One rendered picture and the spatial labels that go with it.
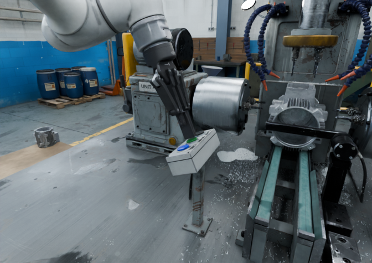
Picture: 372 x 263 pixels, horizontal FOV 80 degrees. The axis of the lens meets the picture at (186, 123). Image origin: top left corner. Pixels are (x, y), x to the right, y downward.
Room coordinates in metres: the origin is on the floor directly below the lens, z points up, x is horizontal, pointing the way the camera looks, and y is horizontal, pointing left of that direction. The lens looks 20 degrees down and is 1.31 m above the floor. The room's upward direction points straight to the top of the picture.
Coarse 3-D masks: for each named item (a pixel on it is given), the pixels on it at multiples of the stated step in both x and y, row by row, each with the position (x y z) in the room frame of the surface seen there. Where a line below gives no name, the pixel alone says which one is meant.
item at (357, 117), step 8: (368, 88) 0.77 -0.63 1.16; (360, 96) 0.82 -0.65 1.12; (368, 96) 0.74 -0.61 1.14; (360, 104) 0.79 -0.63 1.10; (368, 104) 0.71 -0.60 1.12; (352, 112) 0.80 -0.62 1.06; (360, 112) 0.76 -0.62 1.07; (368, 112) 0.69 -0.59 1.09; (352, 120) 0.72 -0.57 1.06; (360, 120) 0.71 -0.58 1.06; (368, 120) 0.67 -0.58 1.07; (352, 128) 0.80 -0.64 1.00; (360, 128) 0.72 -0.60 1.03; (368, 128) 0.66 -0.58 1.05; (352, 136) 0.78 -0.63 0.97; (360, 136) 0.69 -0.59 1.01; (368, 136) 0.65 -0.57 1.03; (360, 144) 0.68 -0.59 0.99; (368, 144) 0.65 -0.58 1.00; (360, 152) 0.67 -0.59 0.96; (368, 152) 0.66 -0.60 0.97
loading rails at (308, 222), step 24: (264, 168) 0.62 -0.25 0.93; (288, 168) 0.83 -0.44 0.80; (312, 168) 0.62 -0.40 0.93; (264, 192) 0.52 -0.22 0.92; (288, 192) 0.63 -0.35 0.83; (312, 192) 0.51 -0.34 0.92; (264, 216) 0.42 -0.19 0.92; (312, 216) 0.43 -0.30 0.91; (240, 240) 0.45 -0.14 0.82; (264, 240) 0.39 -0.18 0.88; (288, 240) 0.44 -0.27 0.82; (312, 240) 0.35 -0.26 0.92
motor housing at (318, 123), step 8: (288, 104) 0.82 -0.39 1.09; (296, 104) 0.79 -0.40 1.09; (304, 104) 0.75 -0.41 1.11; (312, 112) 0.74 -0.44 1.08; (272, 120) 0.79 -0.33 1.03; (320, 120) 0.73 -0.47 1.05; (280, 136) 0.82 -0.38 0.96; (288, 136) 0.85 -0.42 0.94; (296, 136) 0.85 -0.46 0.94; (304, 136) 0.82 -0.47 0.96; (288, 144) 0.78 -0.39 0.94; (296, 144) 0.77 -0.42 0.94; (304, 144) 0.75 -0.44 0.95
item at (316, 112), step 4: (316, 100) 0.89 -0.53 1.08; (280, 104) 0.80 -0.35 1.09; (276, 108) 0.79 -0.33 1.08; (280, 108) 0.78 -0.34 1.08; (316, 112) 0.73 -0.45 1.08; (320, 112) 0.73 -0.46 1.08; (316, 116) 0.73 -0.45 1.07; (272, 136) 0.80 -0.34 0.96; (272, 140) 0.79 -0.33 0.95; (276, 140) 0.78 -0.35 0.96; (312, 144) 0.73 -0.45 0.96; (308, 148) 0.73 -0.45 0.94; (312, 148) 0.73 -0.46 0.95
